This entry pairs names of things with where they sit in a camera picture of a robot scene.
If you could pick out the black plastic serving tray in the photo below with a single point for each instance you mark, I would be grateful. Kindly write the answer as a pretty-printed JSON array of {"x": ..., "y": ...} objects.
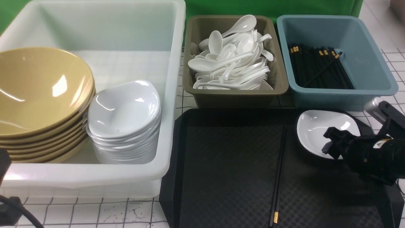
[{"x": 223, "y": 168}]

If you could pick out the stack of white side dishes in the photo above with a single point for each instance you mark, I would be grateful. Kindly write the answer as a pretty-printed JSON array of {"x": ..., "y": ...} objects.
[{"x": 123, "y": 123}]

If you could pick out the bundle of black chopsticks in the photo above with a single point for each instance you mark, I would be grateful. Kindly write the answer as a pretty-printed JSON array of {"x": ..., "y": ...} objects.
[{"x": 318, "y": 67}]

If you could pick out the olive brown spoon bin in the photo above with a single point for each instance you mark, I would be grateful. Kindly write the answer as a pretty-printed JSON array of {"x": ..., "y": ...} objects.
[{"x": 199, "y": 28}]

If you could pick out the black chopstick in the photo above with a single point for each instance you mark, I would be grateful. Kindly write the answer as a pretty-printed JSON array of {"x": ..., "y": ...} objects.
[{"x": 275, "y": 201}]

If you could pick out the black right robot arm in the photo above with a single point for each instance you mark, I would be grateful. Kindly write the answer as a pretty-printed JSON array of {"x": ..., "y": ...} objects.
[{"x": 381, "y": 156}]

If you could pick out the white translucent plastic tub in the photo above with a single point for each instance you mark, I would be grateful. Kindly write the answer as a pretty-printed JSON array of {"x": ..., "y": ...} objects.
[{"x": 121, "y": 41}]

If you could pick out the green backdrop cloth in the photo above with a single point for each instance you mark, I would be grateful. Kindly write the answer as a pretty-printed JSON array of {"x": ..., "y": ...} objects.
[{"x": 273, "y": 8}]

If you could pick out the stack of yellow noodle bowls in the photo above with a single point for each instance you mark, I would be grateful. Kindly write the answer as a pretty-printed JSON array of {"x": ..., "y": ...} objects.
[{"x": 49, "y": 144}]

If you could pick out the white side dish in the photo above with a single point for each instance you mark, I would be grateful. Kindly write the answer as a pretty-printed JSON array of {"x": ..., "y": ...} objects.
[{"x": 312, "y": 124}]

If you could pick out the yellow noodle bowl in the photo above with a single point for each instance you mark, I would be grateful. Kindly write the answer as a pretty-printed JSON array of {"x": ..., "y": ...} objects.
[{"x": 40, "y": 88}]

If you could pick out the pile of white soup spoons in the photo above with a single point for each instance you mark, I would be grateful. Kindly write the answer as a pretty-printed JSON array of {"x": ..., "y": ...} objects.
[{"x": 233, "y": 60}]

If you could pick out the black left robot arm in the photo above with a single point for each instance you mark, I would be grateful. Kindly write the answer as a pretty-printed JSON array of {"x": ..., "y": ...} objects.
[{"x": 5, "y": 163}]

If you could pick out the blue chopstick bin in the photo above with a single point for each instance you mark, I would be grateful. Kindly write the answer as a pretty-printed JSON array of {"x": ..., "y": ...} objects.
[{"x": 362, "y": 60}]

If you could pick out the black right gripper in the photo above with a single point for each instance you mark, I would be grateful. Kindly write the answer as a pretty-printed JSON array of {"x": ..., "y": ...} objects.
[{"x": 341, "y": 144}]

